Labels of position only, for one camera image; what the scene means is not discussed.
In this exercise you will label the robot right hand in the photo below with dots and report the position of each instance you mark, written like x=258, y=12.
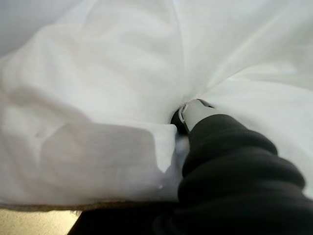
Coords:
x=232, y=183

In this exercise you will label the white duvet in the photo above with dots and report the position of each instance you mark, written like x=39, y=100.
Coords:
x=122, y=85

